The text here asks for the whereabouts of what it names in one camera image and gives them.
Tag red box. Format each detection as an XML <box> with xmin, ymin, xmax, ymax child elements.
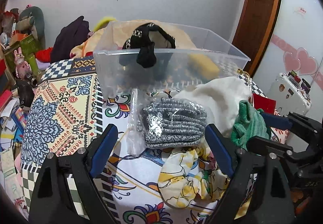
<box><xmin>0</xmin><ymin>90</ymin><xmax>12</xmax><ymax>113</ymax></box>

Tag yellow sponge block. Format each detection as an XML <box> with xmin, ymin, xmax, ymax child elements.
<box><xmin>188</xmin><ymin>54</ymin><xmax>220</xmax><ymax>80</ymax></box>

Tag dark purple garment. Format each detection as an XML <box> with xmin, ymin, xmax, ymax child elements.
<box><xmin>50</xmin><ymin>16</ymin><xmax>90</xmax><ymax>64</ymax></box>

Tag grey plush toy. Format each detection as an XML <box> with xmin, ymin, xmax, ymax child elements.
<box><xmin>16</xmin><ymin>6</ymin><xmax>45</xmax><ymax>49</ymax></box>

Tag pink rabbit plush toy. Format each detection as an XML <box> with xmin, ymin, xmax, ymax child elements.
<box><xmin>14</xmin><ymin>47</ymin><xmax>32</xmax><ymax>79</ymax></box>

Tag yellow round cushion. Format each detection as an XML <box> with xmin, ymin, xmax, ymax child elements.
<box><xmin>92</xmin><ymin>17</ymin><xmax>117</xmax><ymax>32</ymax></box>

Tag grey gloves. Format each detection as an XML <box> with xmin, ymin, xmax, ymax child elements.
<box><xmin>126</xmin><ymin>89</ymin><xmax>208</xmax><ymax>157</ymax></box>

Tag green storage basket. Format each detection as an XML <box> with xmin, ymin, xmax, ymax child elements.
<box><xmin>3</xmin><ymin>34</ymin><xmax>43</xmax><ymax>74</ymax></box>

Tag white small suitcase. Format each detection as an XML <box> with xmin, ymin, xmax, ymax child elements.
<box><xmin>267</xmin><ymin>71</ymin><xmax>312</xmax><ymax>115</ymax></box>

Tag white wardrobe with hearts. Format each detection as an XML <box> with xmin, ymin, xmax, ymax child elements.
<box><xmin>254</xmin><ymin>0</ymin><xmax>322</xmax><ymax>121</ymax></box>

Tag white drawstring pouch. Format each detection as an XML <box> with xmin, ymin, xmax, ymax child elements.
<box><xmin>175</xmin><ymin>77</ymin><xmax>251</xmax><ymax>138</ymax></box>

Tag patterned bed cover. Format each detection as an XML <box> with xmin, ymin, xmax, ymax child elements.
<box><xmin>20</xmin><ymin>56</ymin><xmax>290</xmax><ymax>224</ymax></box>

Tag black knitted hat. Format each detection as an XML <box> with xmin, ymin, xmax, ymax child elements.
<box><xmin>122</xmin><ymin>23</ymin><xmax>176</xmax><ymax>68</ymax></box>

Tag clear plastic storage bin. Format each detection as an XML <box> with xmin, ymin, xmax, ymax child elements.
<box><xmin>93</xmin><ymin>20</ymin><xmax>250</xmax><ymax>98</ymax></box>

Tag orange fleece blanket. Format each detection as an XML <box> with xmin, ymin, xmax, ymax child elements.
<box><xmin>69</xmin><ymin>20</ymin><xmax>196</xmax><ymax>58</ymax></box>

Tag floral yellow scrunchie cloth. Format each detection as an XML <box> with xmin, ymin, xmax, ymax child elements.
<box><xmin>158</xmin><ymin>138</ymin><xmax>230</xmax><ymax>208</ymax></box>

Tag brown wooden door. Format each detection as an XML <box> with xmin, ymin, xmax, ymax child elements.
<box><xmin>233</xmin><ymin>0</ymin><xmax>281</xmax><ymax>75</ymax></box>

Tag green knitted cloth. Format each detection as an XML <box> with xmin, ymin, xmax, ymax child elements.
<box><xmin>231</xmin><ymin>100</ymin><xmax>271</xmax><ymax>150</ymax></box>

